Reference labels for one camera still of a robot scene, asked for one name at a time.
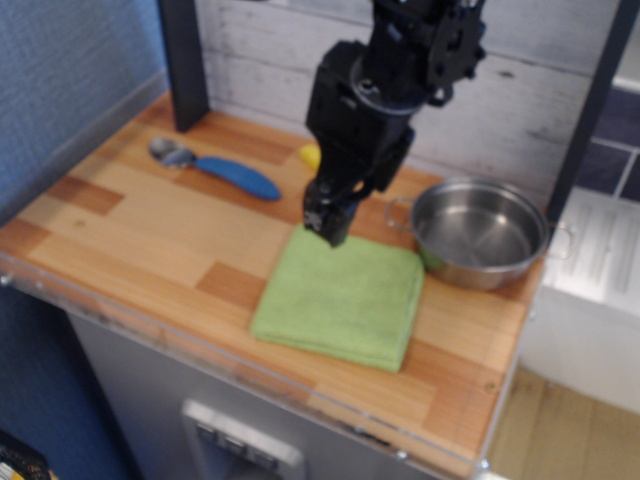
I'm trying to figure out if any yellow plastic corn piece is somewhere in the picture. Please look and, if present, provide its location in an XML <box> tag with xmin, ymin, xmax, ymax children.
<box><xmin>298</xmin><ymin>144</ymin><xmax>321</xmax><ymax>171</ymax></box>

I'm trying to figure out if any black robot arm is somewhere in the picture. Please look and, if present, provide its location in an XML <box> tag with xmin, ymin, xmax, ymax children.
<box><xmin>303</xmin><ymin>1</ymin><xmax>486</xmax><ymax>247</ymax></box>

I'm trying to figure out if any dark vertical post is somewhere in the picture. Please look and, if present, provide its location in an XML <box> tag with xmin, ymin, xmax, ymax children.
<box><xmin>157</xmin><ymin>0</ymin><xmax>210</xmax><ymax>132</ymax></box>
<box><xmin>546</xmin><ymin>0</ymin><xmax>639</xmax><ymax>222</ymax></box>

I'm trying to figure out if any white toy sink counter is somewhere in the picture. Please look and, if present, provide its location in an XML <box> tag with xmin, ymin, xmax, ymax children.
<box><xmin>520</xmin><ymin>188</ymin><xmax>639</xmax><ymax>412</ymax></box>

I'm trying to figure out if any dark left vertical post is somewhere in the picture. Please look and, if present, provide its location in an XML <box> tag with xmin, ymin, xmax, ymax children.
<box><xmin>157</xmin><ymin>0</ymin><xmax>210</xmax><ymax>132</ymax></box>

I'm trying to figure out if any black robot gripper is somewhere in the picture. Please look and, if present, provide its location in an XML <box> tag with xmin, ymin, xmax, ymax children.
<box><xmin>303</xmin><ymin>41</ymin><xmax>415</xmax><ymax>247</ymax></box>

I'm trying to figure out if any clear acrylic table edge guard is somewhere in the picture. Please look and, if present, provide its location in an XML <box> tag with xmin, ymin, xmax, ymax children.
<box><xmin>1</xmin><ymin>249</ymin><xmax>541</xmax><ymax>479</ymax></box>

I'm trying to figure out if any stainless steel pot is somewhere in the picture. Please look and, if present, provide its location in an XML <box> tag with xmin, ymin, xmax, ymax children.
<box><xmin>384</xmin><ymin>177</ymin><xmax>577</xmax><ymax>291</ymax></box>

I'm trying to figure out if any blue handled metal spoon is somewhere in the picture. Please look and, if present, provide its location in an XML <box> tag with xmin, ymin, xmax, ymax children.
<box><xmin>148</xmin><ymin>137</ymin><xmax>281</xmax><ymax>201</ymax></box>

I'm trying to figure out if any green napkin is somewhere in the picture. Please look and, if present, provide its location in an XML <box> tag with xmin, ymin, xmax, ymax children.
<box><xmin>251</xmin><ymin>226</ymin><xmax>424</xmax><ymax>372</ymax></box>

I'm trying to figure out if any silver toy fridge cabinet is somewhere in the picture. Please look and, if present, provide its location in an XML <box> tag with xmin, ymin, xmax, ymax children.
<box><xmin>70</xmin><ymin>314</ymin><xmax>478</xmax><ymax>479</ymax></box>

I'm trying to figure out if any silver dispenser button panel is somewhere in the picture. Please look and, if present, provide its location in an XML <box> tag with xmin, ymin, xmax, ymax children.
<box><xmin>181</xmin><ymin>399</ymin><xmax>307</xmax><ymax>479</ymax></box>

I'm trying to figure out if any dark right vertical post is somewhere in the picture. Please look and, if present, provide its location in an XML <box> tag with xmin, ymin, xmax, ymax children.
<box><xmin>546</xmin><ymin>0</ymin><xmax>639</xmax><ymax>222</ymax></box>

